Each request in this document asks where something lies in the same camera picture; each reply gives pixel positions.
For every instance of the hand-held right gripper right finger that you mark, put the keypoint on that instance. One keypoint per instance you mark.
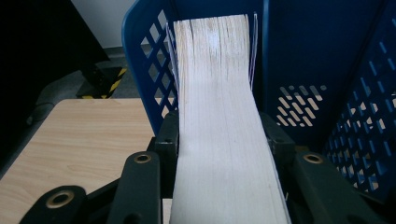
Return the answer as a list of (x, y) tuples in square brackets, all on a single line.
[(280, 146)]

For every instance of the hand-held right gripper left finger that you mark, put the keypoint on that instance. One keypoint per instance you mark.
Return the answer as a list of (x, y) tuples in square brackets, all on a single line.
[(169, 140)]

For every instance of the bright blue book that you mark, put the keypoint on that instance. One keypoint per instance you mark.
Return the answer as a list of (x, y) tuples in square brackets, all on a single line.
[(218, 124)]

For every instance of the blue plastic file rack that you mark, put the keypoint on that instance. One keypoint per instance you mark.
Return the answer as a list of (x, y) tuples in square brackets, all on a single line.
[(311, 46)]

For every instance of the black stand base striped edge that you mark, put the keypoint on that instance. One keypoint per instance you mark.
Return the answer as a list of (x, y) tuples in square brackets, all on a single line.
[(99, 81)]

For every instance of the white cabinet panel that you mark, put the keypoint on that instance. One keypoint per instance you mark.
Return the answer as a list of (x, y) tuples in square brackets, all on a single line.
[(99, 21)]

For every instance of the black curtain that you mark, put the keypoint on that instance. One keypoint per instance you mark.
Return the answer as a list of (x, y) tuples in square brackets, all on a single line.
[(31, 46)]

